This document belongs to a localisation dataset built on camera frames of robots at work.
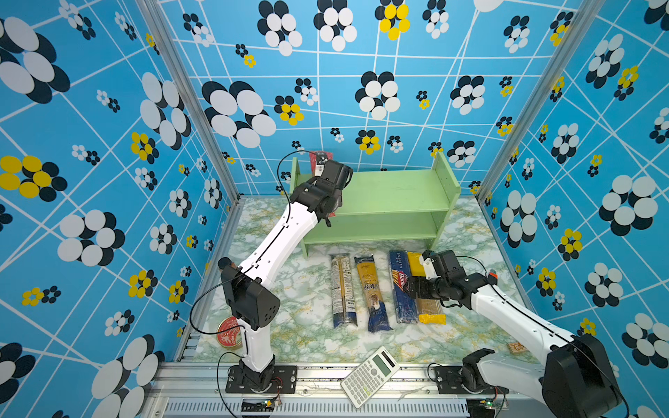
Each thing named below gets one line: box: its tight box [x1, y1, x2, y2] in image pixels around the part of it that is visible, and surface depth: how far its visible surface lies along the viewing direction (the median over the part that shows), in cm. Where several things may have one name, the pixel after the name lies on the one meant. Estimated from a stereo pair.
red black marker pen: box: [486, 271, 499, 285], surface depth 96 cm
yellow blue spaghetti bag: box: [354, 254, 393, 333], surface depth 90 cm
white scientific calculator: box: [340, 345, 401, 410], surface depth 75 cm
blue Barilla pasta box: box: [389, 249, 419, 324], surface depth 90 cm
